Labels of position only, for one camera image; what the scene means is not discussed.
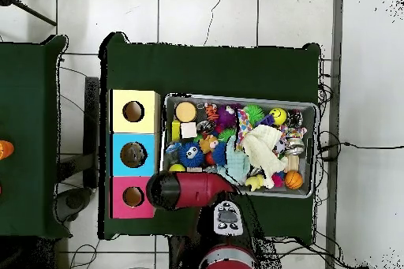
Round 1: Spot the purple spiky ball with eyes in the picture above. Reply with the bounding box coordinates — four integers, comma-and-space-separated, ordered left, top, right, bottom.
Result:
215, 104, 241, 130

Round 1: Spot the brown plush toy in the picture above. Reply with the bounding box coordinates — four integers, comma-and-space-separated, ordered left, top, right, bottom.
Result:
198, 133, 220, 155

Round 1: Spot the yellow smiley ball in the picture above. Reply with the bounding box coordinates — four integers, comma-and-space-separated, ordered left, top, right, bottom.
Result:
267, 107, 288, 126

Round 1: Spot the clear plastic packet blue label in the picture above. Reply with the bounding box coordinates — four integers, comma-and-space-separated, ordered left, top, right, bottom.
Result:
164, 142, 184, 166

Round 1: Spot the green spiky ball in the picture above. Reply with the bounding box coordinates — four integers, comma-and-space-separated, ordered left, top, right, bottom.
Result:
241, 104, 266, 125

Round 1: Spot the small orange basketball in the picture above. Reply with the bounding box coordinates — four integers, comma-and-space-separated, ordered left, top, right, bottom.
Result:
283, 170, 305, 191

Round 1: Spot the polka dot cloth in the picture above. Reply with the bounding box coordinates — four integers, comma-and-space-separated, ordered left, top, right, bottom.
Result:
236, 108, 253, 149

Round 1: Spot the clear mesh bin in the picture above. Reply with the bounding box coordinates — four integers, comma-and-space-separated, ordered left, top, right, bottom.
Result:
161, 94, 319, 200

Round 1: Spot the cream knitted cloth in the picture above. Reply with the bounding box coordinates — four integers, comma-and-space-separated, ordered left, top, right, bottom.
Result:
241, 123, 289, 178

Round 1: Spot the blue fuzzy toy with eyes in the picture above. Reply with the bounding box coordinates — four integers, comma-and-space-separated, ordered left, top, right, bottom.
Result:
179, 142, 206, 169

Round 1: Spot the wooden box with three holes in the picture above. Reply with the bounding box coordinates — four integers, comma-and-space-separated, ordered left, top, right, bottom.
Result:
109, 88, 162, 219

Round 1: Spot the green cloth side table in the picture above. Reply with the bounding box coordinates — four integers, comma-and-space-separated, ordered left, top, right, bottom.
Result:
0, 35, 69, 238

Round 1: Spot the mint green knitted cloth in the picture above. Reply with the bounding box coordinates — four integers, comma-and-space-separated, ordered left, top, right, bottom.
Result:
217, 135, 252, 185

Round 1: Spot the small orange object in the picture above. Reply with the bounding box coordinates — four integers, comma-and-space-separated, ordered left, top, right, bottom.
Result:
0, 140, 15, 161

